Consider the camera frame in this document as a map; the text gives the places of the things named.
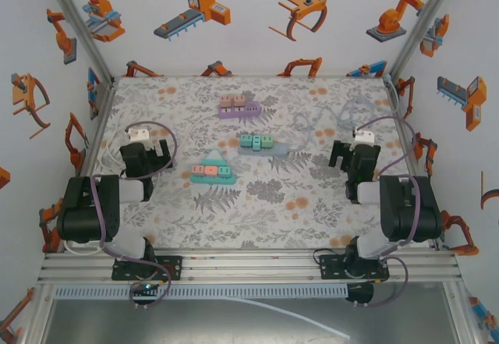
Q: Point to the black connector box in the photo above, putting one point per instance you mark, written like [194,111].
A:
[360,293]

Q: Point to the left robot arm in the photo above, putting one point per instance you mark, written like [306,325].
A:
[83,211]

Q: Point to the aluminium corner post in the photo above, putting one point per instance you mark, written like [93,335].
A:
[78,20]
[424,20]

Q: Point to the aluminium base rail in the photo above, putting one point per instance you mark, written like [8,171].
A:
[249,270]

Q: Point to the aluminium lower rail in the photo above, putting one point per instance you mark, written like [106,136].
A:
[37,316]
[462,316]

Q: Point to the green plug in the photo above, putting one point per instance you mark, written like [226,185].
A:
[267,141]

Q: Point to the salmon plug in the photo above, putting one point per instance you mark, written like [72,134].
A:
[210,171]

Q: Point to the teal triangular power strip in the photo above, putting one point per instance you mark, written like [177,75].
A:
[214,158]

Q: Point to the floral table mat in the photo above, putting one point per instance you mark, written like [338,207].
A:
[249,223]

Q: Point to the aluminium side rail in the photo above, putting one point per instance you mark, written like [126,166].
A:
[400,118]
[100,125]

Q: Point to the blue-grey power strip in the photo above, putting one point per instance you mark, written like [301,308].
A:
[278,150]

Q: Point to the metal sheet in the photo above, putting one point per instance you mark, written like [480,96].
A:
[195,324]

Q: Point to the light pink plug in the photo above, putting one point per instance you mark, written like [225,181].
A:
[197,170]

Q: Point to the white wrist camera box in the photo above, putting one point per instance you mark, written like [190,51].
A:
[138,136]
[364,137]

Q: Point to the purple power strip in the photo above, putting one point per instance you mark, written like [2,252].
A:
[238,113]

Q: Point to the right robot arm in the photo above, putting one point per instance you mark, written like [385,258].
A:
[409,211]

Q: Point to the dusty pink plug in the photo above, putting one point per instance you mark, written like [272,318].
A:
[225,101]
[239,101]

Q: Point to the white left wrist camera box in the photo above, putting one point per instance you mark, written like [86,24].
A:
[138,136]

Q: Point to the circuit board with green light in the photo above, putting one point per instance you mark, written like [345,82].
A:
[145,288]

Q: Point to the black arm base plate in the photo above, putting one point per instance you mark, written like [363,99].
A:
[173,268]
[329,268]

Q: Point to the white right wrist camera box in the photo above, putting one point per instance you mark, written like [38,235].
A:
[364,137]

